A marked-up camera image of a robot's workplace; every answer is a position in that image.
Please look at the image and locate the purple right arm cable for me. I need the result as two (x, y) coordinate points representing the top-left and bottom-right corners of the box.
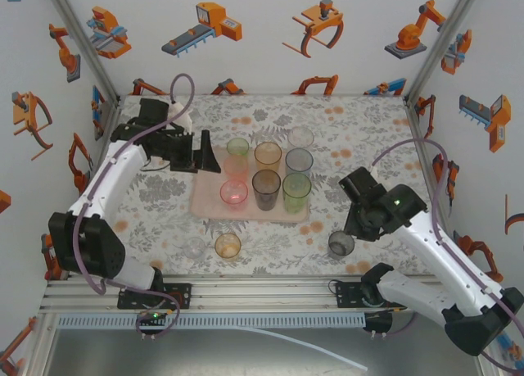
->
(370, 137), (524, 373)

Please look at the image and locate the short clear glass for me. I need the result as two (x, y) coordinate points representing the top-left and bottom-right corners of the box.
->
(182, 236), (207, 262)

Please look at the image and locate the tall orange glass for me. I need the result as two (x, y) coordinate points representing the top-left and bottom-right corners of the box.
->
(253, 141), (283, 174)

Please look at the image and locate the black connector housing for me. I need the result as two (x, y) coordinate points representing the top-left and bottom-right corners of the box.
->
(362, 310), (394, 338)

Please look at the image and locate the grey metal sheet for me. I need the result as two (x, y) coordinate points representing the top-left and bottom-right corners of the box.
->
(40, 326), (488, 376)

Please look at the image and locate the short orange glass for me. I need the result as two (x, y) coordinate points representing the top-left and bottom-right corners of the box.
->
(214, 232), (242, 261)

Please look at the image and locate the short pink glass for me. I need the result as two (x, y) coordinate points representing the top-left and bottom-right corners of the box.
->
(219, 179), (249, 209)

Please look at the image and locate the aluminium table side rail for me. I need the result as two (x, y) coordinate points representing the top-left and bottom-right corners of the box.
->
(404, 96), (468, 278)
(92, 95), (124, 127)

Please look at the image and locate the black board with green light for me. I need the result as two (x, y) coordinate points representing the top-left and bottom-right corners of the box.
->
(137, 309), (171, 324)

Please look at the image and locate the tall green glass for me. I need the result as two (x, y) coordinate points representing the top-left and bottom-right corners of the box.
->
(282, 172), (313, 214)

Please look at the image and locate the tall clear glass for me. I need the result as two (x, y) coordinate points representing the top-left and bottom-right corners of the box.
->
(287, 125), (315, 150)

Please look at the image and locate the short green glass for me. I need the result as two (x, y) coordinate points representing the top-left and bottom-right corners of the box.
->
(226, 137), (251, 158)

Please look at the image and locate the short salmon glass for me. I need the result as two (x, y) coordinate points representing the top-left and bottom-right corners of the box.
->
(223, 154), (250, 180)

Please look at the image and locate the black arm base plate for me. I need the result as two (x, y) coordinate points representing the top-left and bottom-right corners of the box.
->
(335, 281), (410, 311)
(117, 283), (193, 310)

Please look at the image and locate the white plastic tube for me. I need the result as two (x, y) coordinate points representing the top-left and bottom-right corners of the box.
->
(228, 326), (368, 372)

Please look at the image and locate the wide aluminium frame rail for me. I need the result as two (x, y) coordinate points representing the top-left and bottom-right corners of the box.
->
(38, 275), (484, 314)

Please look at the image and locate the short dark grey glass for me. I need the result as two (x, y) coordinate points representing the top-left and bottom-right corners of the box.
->
(327, 230), (356, 260)

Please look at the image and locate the tall dark grey glass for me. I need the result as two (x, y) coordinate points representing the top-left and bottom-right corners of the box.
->
(251, 169), (282, 211)

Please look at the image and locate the tall blue glass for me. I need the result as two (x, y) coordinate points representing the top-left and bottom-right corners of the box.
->
(284, 147), (315, 176)

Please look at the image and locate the white slotted cable duct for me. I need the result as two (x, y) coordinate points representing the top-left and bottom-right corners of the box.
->
(56, 315), (366, 328)

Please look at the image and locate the aluminium frame post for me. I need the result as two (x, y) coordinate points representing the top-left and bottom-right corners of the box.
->
(403, 0), (490, 106)
(40, 0), (124, 106)

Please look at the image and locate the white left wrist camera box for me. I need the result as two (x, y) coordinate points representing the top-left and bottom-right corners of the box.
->
(166, 101), (194, 130)

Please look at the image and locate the pink plastic tray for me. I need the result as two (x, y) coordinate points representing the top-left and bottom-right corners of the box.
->
(190, 144), (311, 224)

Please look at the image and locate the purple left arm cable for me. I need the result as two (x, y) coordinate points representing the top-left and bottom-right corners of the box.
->
(71, 72), (196, 341)

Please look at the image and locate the floral tablecloth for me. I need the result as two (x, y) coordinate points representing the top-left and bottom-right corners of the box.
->
(84, 93), (455, 277)

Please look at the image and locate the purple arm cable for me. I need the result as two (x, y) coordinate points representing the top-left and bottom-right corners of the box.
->
(71, 72), (196, 341)
(370, 137), (524, 373)

